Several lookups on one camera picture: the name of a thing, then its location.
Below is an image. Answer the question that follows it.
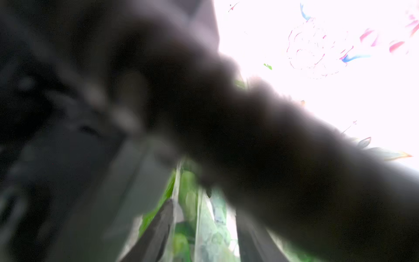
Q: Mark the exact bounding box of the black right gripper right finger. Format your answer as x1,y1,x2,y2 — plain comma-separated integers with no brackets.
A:
236,211,288,262

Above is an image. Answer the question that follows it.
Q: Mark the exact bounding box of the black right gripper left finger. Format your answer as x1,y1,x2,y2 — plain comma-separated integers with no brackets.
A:
122,199,174,262

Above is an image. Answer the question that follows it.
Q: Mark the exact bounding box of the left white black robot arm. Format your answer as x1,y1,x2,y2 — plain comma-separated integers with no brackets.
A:
1,1,419,262

